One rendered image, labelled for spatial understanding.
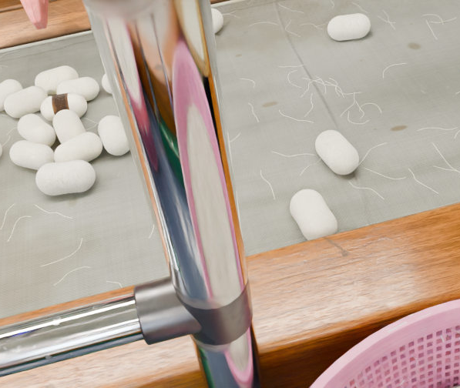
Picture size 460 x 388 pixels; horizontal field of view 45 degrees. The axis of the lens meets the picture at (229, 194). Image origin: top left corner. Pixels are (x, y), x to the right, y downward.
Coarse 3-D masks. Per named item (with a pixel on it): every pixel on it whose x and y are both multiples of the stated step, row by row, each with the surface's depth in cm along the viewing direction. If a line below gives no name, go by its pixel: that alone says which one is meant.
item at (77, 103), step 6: (72, 96) 40; (78, 96) 40; (42, 102) 40; (48, 102) 40; (72, 102) 40; (78, 102) 40; (84, 102) 40; (42, 108) 40; (48, 108) 40; (72, 108) 40; (78, 108) 40; (84, 108) 40; (42, 114) 40; (48, 114) 40; (54, 114) 40; (78, 114) 40; (48, 120) 41
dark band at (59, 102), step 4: (68, 92) 40; (52, 96) 40; (56, 96) 40; (60, 96) 40; (64, 96) 40; (52, 100) 40; (56, 100) 40; (60, 100) 40; (64, 100) 40; (52, 104) 40; (56, 104) 40; (60, 104) 40; (64, 104) 40; (68, 104) 40; (52, 108) 40; (56, 108) 40; (60, 108) 40; (64, 108) 40; (68, 108) 40; (56, 112) 40
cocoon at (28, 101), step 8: (32, 88) 41; (40, 88) 42; (8, 96) 41; (16, 96) 41; (24, 96) 41; (32, 96) 41; (40, 96) 41; (8, 104) 41; (16, 104) 41; (24, 104) 41; (32, 104) 41; (40, 104) 41; (8, 112) 41; (16, 112) 41; (24, 112) 41; (32, 112) 42
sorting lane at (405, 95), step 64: (256, 0) 50; (320, 0) 49; (384, 0) 48; (448, 0) 47; (0, 64) 48; (64, 64) 46; (256, 64) 44; (320, 64) 43; (384, 64) 42; (448, 64) 41; (0, 128) 41; (256, 128) 38; (320, 128) 38; (384, 128) 37; (448, 128) 36; (0, 192) 37; (128, 192) 35; (256, 192) 34; (320, 192) 34; (384, 192) 33; (448, 192) 33; (0, 256) 33; (64, 256) 32; (128, 256) 32
